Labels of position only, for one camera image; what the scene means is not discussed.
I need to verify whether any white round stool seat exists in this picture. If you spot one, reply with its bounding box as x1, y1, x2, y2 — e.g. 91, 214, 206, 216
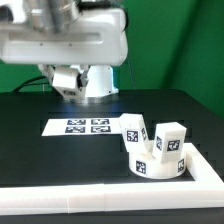
129, 140, 186, 179

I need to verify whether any white L-shaped fence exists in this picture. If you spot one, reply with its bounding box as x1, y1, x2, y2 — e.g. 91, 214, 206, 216
0, 143, 224, 216

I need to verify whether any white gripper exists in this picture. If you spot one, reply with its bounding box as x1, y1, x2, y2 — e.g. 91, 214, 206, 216
0, 8, 128, 88

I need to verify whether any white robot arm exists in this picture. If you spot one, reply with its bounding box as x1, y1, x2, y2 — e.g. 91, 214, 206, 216
0, 0, 128, 103

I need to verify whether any black cable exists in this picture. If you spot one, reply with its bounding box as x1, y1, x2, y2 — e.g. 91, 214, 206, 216
12, 75, 54, 93

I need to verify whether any white marker sheet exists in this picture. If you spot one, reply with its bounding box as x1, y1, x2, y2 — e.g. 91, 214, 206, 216
42, 118, 121, 136

